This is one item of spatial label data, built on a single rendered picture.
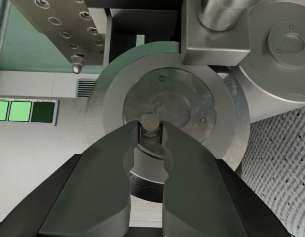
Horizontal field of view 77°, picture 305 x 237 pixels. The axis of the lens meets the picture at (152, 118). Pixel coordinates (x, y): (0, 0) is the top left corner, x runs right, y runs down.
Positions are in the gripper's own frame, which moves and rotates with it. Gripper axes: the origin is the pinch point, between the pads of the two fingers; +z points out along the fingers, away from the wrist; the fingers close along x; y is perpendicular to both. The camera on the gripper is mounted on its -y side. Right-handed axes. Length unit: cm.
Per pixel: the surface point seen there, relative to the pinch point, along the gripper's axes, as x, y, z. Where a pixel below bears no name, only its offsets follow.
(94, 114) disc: -5.1, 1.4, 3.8
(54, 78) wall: -157, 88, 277
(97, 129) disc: -4.7, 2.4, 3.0
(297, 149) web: 19.1, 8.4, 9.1
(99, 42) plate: -13.2, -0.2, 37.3
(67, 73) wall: -138, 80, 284
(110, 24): -4.4, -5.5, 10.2
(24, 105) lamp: -34, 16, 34
